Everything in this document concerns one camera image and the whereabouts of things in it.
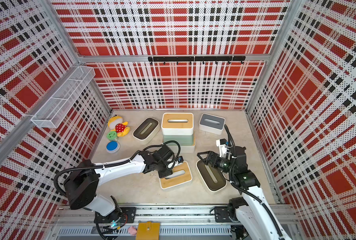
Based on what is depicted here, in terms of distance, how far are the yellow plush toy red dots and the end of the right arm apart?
23.9 inches

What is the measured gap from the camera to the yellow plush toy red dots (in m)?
1.04

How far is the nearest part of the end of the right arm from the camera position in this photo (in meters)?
0.57
